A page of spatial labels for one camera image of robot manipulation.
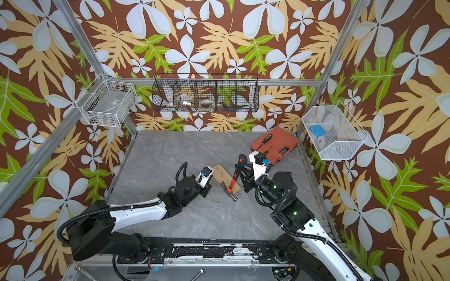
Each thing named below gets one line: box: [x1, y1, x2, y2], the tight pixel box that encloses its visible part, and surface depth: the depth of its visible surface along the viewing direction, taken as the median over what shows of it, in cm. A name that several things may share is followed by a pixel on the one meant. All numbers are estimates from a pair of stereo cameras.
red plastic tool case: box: [250, 126, 300, 166], surface depth 110 cm
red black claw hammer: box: [219, 153, 248, 202], surface depth 74 cm
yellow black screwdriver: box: [258, 133, 274, 149], surface depth 111 cm
